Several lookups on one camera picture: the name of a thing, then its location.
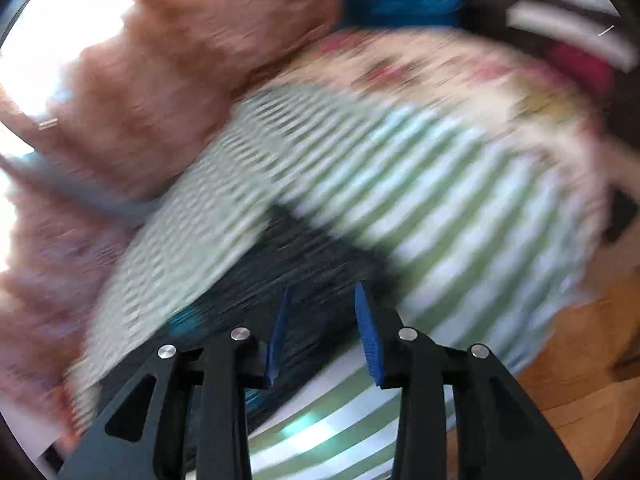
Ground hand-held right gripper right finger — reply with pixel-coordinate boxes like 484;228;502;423
354;282;583;480

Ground white furniture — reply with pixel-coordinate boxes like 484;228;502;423
450;0;637;73

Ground green checked bed sheet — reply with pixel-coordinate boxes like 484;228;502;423
65;85;601;480

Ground black leaf-print pants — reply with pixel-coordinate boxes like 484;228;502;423
97;205;403;436

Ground pink floral curtain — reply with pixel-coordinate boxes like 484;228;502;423
0;0;346;456

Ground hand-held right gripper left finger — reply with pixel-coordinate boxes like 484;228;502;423
57;287;292;480

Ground red cloth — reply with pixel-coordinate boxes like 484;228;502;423
544;42;617;97

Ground grey-blue cloth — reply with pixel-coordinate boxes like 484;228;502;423
0;152;163;223

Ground floral printed cloth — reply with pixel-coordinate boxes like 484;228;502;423
240;27;623;311

